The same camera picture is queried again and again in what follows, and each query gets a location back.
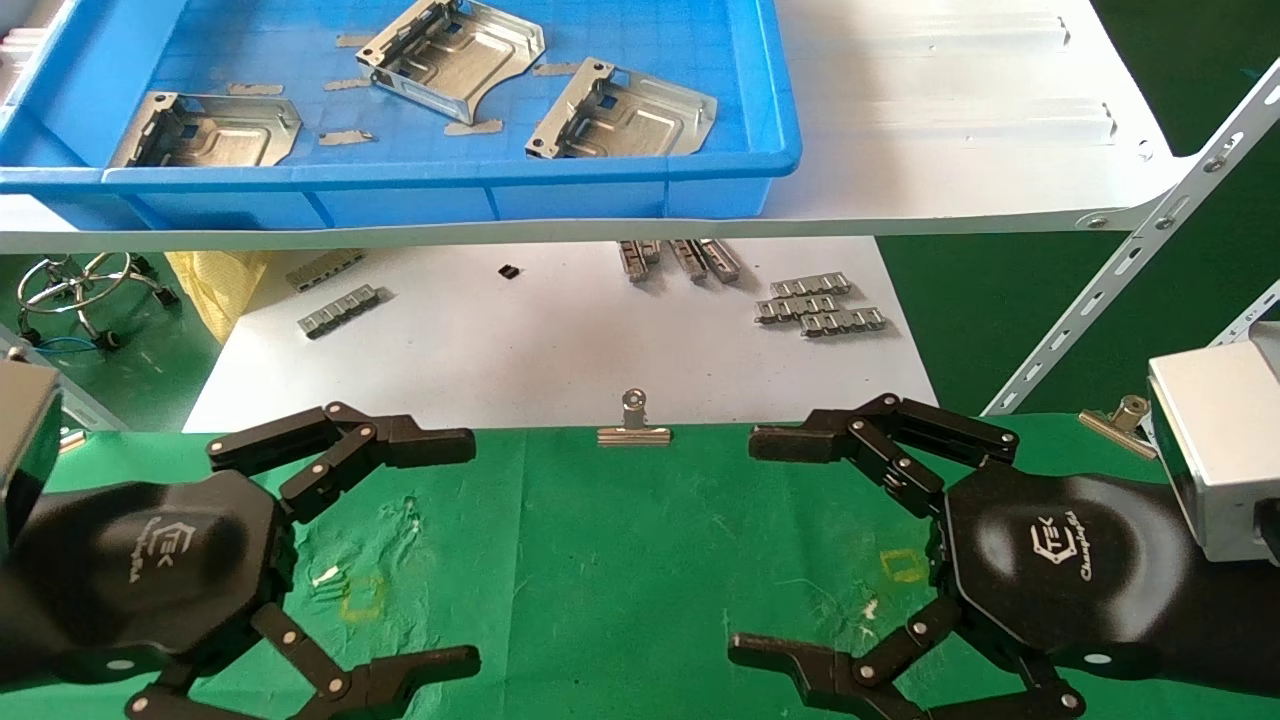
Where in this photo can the chrome stool base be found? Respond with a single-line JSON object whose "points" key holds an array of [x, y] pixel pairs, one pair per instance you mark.
{"points": [[166, 296]]}

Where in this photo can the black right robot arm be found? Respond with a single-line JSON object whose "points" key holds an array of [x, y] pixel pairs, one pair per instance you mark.
{"points": [[1245, 620]]}

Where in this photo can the stamped metal bracket part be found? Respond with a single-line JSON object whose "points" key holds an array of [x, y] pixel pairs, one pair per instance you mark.
{"points": [[460, 60], [220, 135], [640, 120]]}

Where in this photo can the white board sheet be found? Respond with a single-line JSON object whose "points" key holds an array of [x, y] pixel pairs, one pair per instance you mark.
{"points": [[500, 350]]}

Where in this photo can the short white perforated shelf strut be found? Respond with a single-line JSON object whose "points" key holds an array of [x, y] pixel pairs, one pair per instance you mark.
{"points": [[1250, 315]]}

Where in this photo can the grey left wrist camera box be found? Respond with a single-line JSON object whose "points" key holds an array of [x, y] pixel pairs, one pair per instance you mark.
{"points": [[25, 440]]}

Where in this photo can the grey perforated shelf strut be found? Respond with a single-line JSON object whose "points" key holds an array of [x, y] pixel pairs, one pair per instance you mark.
{"points": [[95, 412]]}

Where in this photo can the blue plastic tray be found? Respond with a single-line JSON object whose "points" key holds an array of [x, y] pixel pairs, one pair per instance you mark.
{"points": [[700, 100]]}

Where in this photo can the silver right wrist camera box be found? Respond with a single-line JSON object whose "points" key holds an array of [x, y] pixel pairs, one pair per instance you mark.
{"points": [[1230, 450]]}

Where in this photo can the yellow cloth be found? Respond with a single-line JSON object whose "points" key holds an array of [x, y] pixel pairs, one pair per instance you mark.
{"points": [[215, 290]]}

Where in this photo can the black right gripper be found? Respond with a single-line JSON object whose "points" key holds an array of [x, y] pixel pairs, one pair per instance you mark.
{"points": [[1060, 570]]}

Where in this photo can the green cloth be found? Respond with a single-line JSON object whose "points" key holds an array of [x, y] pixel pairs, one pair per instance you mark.
{"points": [[600, 560]]}

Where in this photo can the beige tape piece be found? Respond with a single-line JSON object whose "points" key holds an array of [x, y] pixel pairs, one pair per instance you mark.
{"points": [[355, 41], [346, 138], [345, 84], [474, 127], [556, 69], [254, 89]]}

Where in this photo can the white metal shelf board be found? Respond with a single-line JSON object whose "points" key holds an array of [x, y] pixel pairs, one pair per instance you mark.
{"points": [[950, 150]]}

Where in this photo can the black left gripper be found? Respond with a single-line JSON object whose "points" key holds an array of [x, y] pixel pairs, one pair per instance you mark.
{"points": [[150, 560]]}

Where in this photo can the long white perforated shelf strut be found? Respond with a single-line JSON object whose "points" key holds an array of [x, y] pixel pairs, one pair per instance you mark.
{"points": [[1150, 235]]}

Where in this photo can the grey metal connector strip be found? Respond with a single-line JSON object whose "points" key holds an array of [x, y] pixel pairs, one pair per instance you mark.
{"points": [[810, 285], [325, 270], [795, 308], [722, 262], [635, 260], [688, 260], [338, 310], [843, 321]]}

